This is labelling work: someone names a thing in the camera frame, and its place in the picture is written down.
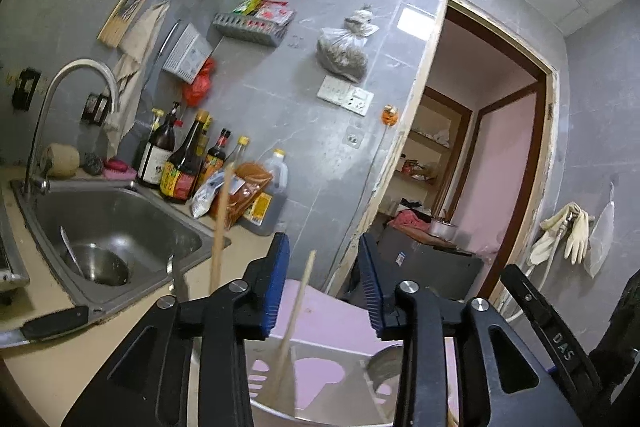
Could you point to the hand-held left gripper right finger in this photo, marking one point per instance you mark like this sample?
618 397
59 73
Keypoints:
375 292

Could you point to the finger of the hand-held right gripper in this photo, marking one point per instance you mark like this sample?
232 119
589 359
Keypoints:
550 337

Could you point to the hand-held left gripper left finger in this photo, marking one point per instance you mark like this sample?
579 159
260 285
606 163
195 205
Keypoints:
277 287

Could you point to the wooden chopstick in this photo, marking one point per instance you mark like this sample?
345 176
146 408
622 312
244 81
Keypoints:
297 307
220 232

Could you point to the metal spoon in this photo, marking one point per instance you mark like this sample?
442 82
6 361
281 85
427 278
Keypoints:
385 364

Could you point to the white plastic utensil holder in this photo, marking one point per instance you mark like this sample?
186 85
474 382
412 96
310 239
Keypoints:
340 357

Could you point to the pink floral blanket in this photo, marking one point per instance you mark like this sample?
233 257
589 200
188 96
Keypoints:
330 312

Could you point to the grey appliance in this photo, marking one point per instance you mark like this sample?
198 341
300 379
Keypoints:
435 267

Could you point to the pink cloth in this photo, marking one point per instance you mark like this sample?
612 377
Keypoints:
406 221

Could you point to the white mesh bag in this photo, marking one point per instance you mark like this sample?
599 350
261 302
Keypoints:
600 242

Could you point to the small metal pot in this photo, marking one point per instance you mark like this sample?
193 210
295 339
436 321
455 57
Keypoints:
444 228

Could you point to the orange spice packet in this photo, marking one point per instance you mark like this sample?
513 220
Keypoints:
247 192

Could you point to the dark oil jug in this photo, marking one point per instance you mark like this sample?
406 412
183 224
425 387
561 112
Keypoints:
275 187

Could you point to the cream rubber glove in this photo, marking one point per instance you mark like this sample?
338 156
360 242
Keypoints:
547 232
577 237

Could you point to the silver foil packet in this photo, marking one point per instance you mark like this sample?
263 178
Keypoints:
210 199

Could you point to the bottle with yellow cap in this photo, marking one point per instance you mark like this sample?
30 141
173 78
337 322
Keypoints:
242 147

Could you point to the dark bottle red cap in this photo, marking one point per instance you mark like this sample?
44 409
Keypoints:
216 154

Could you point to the dark bottle red label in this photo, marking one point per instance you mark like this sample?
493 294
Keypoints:
181 172

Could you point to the wooden shelf unit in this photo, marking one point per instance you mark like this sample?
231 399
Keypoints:
450 142

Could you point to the steel sink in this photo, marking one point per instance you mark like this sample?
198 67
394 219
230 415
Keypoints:
125 217

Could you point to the brown bottle white label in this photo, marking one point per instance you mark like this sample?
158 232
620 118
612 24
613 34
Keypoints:
157 152

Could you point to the pink scrub brush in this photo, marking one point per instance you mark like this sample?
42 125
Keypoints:
119 168

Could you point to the metal ladle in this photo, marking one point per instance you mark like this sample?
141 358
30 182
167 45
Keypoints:
70 249

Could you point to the red plastic bag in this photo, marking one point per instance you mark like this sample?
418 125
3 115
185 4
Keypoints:
199 84

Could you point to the steel wool scrubber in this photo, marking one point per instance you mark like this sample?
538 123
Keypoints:
93 163

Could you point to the hanging clear plastic bag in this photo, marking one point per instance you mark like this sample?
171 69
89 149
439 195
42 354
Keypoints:
345 52

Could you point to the white basket lower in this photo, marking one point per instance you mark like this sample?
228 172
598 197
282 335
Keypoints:
187 54

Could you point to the brown loofah scrubber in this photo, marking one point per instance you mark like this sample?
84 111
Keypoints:
61 161

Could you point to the beige hanging towel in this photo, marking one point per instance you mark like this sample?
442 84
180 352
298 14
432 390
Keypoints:
132 57

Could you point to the red snack packet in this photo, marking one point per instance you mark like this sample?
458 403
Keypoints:
275 13

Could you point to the yellow green snack packet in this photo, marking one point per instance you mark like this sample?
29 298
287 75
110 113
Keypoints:
250 3

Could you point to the metal faucet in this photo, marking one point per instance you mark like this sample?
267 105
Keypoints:
75 67

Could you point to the wooden door frame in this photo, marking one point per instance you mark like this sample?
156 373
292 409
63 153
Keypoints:
537 187

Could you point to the small wall fitting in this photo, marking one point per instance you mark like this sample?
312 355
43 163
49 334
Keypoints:
352 139

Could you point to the orange wall hook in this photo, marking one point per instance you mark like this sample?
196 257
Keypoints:
391 115

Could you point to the white wall outlet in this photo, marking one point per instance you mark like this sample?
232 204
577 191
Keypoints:
358 101

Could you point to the white wall switch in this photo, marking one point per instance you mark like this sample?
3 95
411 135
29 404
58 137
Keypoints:
333 89

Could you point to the black wall socket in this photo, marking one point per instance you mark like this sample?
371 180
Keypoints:
26 89
97 108

